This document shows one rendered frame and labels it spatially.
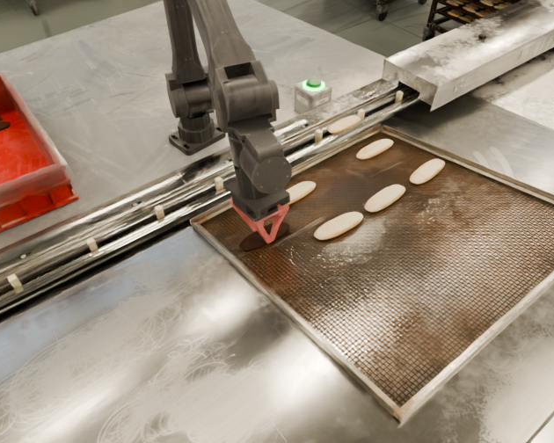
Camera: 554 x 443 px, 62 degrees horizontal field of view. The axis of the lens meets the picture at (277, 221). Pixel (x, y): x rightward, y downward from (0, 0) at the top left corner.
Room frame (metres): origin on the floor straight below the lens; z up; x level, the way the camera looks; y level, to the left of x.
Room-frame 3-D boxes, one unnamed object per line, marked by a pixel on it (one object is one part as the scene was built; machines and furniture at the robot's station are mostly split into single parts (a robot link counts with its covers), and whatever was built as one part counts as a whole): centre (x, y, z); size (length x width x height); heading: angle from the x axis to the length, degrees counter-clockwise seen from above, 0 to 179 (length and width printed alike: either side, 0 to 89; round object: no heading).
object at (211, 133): (0.94, 0.20, 0.86); 0.12 x 0.09 x 0.08; 134
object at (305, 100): (1.06, -0.09, 0.84); 0.08 x 0.08 x 0.11; 38
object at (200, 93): (0.93, 0.18, 0.94); 0.09 x 0.05 x 0.10; 22
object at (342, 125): (0.96, -0.17, 0.86); 0.10 x 0.04 x 0.01; 128
